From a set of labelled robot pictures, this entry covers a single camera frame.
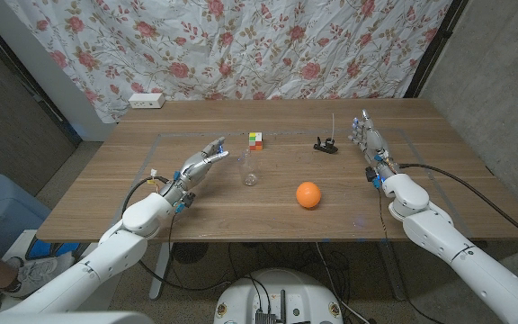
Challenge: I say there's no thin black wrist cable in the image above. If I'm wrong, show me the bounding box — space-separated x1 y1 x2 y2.
378 186 449 324
166 210 188 289

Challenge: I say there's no black spray trigger top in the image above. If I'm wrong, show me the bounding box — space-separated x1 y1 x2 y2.
312 112 339 155

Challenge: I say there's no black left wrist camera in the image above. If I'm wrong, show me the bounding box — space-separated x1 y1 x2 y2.
175 192 196 213

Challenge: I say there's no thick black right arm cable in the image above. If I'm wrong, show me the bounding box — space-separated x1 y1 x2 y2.
397 163 518 251

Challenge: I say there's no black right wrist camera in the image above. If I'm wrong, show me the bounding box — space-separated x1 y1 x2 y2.
365 166 382 189

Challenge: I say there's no white robot torso edge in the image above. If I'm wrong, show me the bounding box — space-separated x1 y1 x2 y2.
0 310 155 324

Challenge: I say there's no black wall edge strip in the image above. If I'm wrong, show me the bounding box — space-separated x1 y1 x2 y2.
0 11 84 148

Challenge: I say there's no grey tape outline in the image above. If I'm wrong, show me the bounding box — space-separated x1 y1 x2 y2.
105 130 474 239

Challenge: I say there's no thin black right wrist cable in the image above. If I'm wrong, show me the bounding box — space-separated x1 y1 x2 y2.
378 186 449 324

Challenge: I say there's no floral print backdrop cloth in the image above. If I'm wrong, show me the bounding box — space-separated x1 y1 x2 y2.
4 0 453 125

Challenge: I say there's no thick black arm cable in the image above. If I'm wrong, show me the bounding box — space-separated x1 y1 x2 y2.
121 175 233 292
397 163 518 251

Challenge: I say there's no clear plastic spray bottle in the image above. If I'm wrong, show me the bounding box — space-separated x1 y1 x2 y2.
238 148 260 187

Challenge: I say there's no white table leg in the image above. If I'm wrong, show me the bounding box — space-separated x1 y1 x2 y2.
148 241 174 302

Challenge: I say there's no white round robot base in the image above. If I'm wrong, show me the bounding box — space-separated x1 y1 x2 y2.
213 268 344 324

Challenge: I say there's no white power strip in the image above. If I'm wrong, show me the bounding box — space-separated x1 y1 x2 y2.
128 92 166 110

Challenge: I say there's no orange ball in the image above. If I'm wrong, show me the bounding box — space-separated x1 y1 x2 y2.
295 181 323 210

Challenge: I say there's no black backdrop stand pole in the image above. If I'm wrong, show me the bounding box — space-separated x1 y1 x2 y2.
403 0 469 99

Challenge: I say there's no thin black left wrist cable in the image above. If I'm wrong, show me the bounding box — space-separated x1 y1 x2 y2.
166 210 188 289

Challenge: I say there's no white platform with blue pads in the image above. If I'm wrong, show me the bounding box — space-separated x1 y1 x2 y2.
0 229 103 311

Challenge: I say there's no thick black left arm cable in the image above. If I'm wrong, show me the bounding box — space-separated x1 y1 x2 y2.
121 175 233 292

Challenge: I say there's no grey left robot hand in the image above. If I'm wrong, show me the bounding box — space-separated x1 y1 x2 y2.
159 137 231 203

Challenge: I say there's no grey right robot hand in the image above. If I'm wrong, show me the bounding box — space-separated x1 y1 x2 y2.
347 109 400 180

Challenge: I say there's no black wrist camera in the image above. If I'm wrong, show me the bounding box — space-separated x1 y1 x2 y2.
365 166 382 189
175 192 196 213

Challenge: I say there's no grey table leg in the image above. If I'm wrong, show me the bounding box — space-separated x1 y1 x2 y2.
378 240 407 302

